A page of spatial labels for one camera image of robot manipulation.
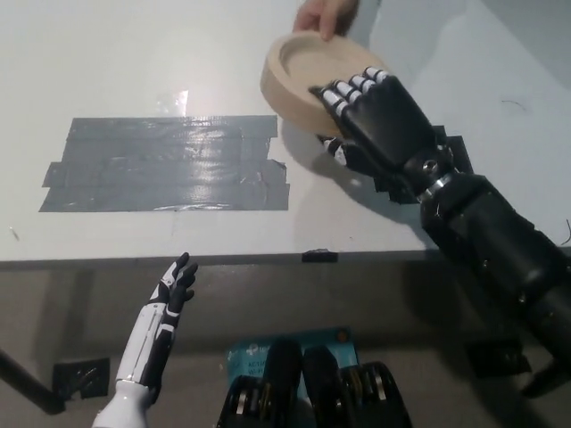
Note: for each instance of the teal router box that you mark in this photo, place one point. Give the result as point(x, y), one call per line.
point(254, 356)

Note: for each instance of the clear tape piece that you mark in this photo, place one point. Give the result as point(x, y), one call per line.
point(175, 103)

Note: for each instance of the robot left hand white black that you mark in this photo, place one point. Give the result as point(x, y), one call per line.
point(167, 307)

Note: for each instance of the grey duct tape patch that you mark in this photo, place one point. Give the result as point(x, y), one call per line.
point(165, 167)

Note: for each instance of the person bare hand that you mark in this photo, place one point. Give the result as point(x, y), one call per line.
point(323, 15)

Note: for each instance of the black metal pole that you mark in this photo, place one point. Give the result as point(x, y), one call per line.
point(27, 379)

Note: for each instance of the black floor tape patch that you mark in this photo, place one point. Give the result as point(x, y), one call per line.
point(82, 376)

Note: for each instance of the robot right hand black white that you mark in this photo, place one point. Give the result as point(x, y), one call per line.
point(379, 125)

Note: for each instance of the beige paper plate stack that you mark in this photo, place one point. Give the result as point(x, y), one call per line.
point(294, 84)

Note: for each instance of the small white scrap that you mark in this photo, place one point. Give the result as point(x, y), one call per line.
point(13, 232)

